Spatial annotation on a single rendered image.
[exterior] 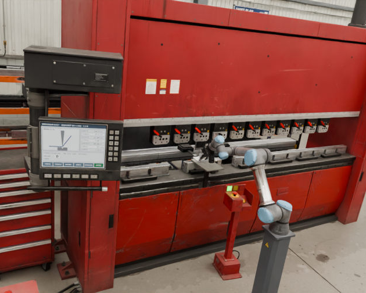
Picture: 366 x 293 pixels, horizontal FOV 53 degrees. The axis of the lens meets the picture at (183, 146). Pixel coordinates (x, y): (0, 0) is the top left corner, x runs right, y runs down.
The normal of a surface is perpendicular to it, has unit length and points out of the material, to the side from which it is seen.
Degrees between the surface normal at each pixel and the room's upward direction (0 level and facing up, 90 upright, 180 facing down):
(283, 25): 90
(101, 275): 90
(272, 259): 90
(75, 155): 90
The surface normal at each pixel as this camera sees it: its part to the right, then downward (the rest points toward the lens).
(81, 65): 0.21, 0.35
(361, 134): -0.87, 0.07
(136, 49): 0.49, 0.34
